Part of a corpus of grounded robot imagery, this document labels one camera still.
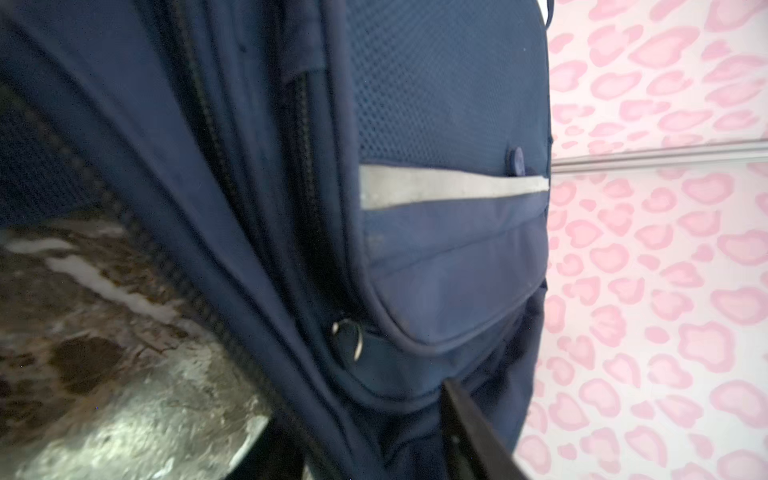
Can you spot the navy blue student backpack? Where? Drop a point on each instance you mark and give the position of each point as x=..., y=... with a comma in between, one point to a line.
x=353, y=196

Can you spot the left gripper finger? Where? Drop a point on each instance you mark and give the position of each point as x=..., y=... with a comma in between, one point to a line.
x=472, y=450

